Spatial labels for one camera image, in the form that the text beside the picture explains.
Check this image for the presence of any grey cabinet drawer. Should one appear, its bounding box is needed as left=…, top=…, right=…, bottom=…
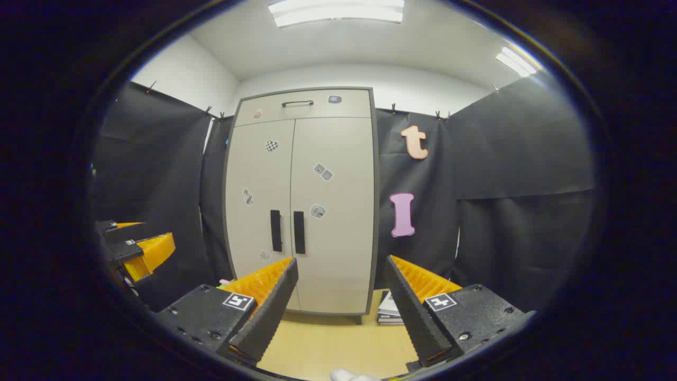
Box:
left=234, top=89, right=372, bottom=126

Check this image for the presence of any shoe cabinet door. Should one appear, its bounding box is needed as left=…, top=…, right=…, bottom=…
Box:
left=226, top=120, right=301, bottom=313
left=290, top=117, right=375, bottom=315

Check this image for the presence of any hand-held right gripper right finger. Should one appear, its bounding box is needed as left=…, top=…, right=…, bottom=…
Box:
left=385, top=255, right=535, bottom=368

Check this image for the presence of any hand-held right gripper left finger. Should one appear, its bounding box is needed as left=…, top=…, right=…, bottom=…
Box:
left=156, top=258, right=299, bottom=368

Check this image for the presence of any grey double-door shoe cabinet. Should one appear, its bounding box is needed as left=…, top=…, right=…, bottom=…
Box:
left=222, top=87, right=380, bottom=324

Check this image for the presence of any small ceiling light panel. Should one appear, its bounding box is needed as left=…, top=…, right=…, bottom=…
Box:
left=496, top=47, right=537, bottom=77

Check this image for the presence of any stack of magazines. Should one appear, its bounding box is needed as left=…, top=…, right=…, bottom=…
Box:
left=377, top=290, right=424, bottom=325

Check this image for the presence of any large ceiling light panel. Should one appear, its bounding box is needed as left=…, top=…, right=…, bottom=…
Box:
left=267, top=0, right=405, bottom=28

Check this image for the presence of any black backdrop cloth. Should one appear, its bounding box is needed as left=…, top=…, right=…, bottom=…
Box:
left=93, top=71, right=598, bottom=313

